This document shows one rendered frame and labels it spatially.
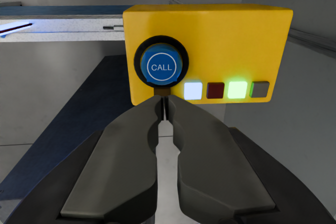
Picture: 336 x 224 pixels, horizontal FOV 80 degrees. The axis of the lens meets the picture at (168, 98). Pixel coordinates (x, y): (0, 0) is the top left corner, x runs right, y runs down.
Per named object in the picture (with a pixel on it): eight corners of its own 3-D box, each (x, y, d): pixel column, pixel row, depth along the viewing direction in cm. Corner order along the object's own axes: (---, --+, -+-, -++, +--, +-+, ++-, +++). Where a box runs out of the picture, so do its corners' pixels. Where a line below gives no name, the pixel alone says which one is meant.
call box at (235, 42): (250, 2, 28) (298, 8, 18) (239, 72, 32) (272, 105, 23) (133, 3, 27) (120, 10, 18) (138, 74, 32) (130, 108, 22)
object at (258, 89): (267, 80, 22) (270, 82, 21) (264, 95, 23) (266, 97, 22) (251, 80, 22) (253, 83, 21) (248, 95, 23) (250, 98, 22)
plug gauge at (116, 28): (146, 26, 38) (102, 24, 37) (146, 33, 38) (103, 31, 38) (146, 25, 39) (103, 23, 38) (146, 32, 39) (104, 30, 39)
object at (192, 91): (201, 82, 21) (202, 84, 21) (200, 97, 22) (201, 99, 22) (184, 82, 21) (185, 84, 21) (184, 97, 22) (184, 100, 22)
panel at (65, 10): (170, 4, 105) (185, 21, 46) (170, 6, 105) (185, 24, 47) (7, 6, 102) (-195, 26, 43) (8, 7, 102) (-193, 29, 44)
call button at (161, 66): (181, 42, 20) (183, 46, 18) (180, 79, 22) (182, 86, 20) (140, 42, 20) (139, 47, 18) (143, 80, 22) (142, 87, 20)
